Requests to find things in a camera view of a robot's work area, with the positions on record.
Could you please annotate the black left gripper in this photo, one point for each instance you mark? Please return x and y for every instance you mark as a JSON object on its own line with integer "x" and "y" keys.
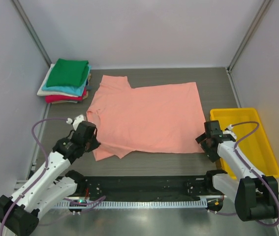
{"x": 95, "y": 144}

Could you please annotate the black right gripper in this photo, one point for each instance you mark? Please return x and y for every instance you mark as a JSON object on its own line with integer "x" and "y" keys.
{"x": 212, "y": 156}

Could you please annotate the salmon pink t shirt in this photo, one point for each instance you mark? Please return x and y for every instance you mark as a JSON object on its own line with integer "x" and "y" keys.
{"x": 155, "y": 119}

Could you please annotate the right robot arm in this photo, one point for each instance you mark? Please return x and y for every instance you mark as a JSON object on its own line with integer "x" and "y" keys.
{"x": 254, "y": 194}

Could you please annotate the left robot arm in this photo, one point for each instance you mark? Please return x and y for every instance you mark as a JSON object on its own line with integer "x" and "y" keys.
{"x": 22, "y": 211}

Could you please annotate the beige folded t shirt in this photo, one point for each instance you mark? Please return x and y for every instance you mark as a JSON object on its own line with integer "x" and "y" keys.
{"x": 86, "y": 89}

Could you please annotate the yellow plastic bin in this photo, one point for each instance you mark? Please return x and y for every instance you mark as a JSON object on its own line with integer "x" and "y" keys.
{"x": 256, "y": 147}

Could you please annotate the cyan folded t shirt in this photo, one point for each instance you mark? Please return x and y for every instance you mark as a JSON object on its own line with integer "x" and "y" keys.
{"x": 59, "y": 90}

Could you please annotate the grey folded t shirt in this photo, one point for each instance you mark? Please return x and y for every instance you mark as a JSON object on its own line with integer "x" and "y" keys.
{"x": 78, "y": 90}

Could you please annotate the red folded t shirt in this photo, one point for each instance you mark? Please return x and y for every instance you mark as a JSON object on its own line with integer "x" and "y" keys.
{"x": 59, "y": 98}

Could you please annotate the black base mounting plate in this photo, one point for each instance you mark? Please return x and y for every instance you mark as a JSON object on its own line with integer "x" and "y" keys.
{"x": 147, "y": 188}

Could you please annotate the white folded t shirt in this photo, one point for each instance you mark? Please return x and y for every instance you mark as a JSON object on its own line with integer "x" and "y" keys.
{"x": 44, "y": 91}

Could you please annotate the green folded t shirt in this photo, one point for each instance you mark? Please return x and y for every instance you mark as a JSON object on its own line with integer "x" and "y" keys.
{"x": 68, "y": 73}

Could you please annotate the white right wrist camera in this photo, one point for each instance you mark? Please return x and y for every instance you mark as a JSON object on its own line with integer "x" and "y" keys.
{"x": 229, "y": 131}

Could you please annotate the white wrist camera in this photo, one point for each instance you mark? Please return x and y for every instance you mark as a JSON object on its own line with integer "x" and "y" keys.
{"x": 229, "y": 131}
{"x": 76, "y": 121}

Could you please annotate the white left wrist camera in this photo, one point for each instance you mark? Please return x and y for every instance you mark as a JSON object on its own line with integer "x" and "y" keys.
{"x": 76, "y": 121}

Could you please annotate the slotted cable duct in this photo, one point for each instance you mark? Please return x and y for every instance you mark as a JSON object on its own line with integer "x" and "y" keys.
{"x": 133, "y": 205}

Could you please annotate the right aluminium frame post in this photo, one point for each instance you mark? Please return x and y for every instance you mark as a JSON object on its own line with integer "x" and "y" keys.
{"x": 262, "y": 11}

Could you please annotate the aluminium frame post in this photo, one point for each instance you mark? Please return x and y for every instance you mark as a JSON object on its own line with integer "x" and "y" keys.
{"x": 262, "y": 11}
{"x": 26, "y": 21}

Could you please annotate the left aluminium frame post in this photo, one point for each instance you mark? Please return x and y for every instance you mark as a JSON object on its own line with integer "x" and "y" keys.
{"x": 26, "y": 21}

